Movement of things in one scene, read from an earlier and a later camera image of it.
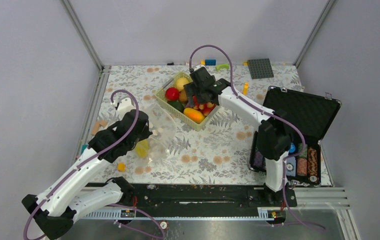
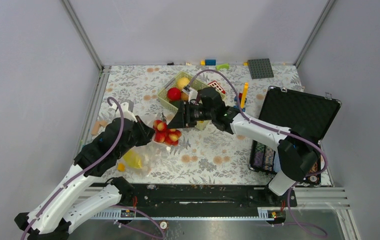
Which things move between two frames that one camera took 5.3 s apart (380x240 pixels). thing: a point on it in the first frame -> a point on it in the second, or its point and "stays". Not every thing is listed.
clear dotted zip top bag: [156, 147] -> [145, 159]
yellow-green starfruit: [142, 148] -> [133, 159]
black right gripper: [191, 89] -> [178, 121]
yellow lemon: [180, 82] stays
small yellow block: [121, 167] stays
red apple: [172, 94] stays
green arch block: [218, 66] stays
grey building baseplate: [260, 68] stays
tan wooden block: [104, 124] stays
